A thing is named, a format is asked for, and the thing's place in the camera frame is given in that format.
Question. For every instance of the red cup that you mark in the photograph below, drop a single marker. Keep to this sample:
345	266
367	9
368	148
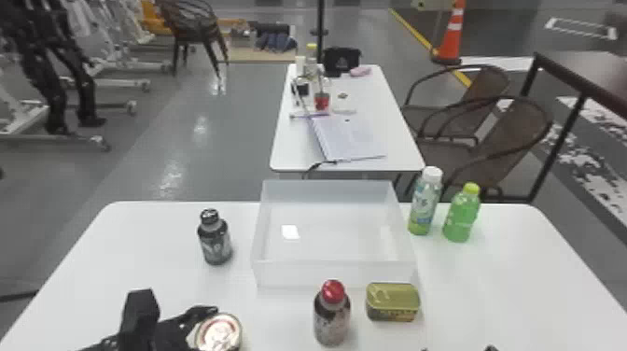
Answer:
322	101

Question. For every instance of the yellow can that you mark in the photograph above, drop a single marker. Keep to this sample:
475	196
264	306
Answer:
393	302

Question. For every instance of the dark brown chair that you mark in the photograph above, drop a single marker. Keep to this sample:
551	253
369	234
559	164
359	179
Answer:
192	22

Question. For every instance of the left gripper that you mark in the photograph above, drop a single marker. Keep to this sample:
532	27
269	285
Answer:
169	334

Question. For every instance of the black bottle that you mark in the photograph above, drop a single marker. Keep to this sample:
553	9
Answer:
214	240

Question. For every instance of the white open notebook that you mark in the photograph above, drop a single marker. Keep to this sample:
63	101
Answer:
347	138

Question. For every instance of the orange cone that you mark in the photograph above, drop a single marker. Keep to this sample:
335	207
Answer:
451	34

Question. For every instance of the black bag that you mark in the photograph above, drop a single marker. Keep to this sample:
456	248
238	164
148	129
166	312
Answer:
341	61

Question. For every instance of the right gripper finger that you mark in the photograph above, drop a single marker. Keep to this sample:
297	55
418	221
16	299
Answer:
491	348

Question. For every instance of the white capped green bottle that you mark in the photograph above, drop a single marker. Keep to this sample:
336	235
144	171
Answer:
424	206

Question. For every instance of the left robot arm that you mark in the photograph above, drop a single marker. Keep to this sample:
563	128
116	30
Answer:
100	345

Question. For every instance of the white side table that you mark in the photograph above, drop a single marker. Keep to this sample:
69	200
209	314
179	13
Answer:
372	103

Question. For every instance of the silver can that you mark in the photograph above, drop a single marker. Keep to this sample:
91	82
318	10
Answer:
219	332

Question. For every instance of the dark side table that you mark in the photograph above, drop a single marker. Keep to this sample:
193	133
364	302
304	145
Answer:
588	73

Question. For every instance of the brown wicker chair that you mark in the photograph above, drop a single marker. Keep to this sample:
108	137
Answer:
494	147
485	81

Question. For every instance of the clear box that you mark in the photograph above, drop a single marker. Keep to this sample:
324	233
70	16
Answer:
333	235

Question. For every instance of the red capped dark bottle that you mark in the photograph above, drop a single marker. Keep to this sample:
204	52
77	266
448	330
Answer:
331	316

